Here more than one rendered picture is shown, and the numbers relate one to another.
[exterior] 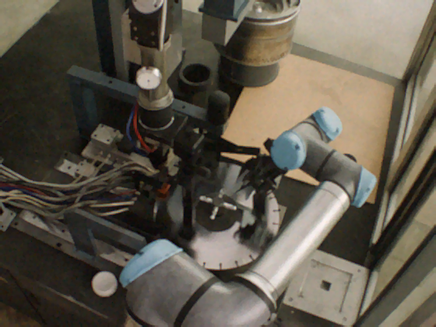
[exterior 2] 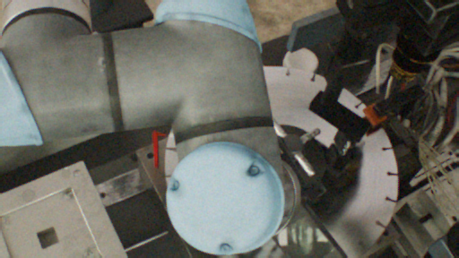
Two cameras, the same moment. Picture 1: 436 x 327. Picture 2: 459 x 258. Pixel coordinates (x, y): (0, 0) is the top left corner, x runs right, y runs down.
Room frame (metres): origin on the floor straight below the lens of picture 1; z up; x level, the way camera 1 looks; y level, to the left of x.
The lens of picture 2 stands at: (0.84, -0.36, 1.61)
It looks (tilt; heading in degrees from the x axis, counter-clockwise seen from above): 58 degrees down; 133
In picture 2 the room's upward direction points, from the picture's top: 2 degrees clockwise
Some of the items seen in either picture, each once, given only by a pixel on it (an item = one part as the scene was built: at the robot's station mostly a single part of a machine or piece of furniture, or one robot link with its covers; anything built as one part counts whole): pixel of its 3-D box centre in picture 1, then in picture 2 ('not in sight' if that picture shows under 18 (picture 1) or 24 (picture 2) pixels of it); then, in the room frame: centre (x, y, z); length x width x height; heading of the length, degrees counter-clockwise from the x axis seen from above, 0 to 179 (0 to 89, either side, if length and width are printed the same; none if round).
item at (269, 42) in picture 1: (253, 33); not in sight; (1.49, -0.08, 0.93); 0.31 x 0.31 x 0.36
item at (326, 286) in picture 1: (319, 296); (57, 253); (0.54, -0.31, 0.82); 0.18 x 0.18 x 0.15; 71
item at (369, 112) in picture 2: (150, 187); (389, 112); (0.76, 0.18, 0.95); 0.10 x 0.03 x 0.07; 71
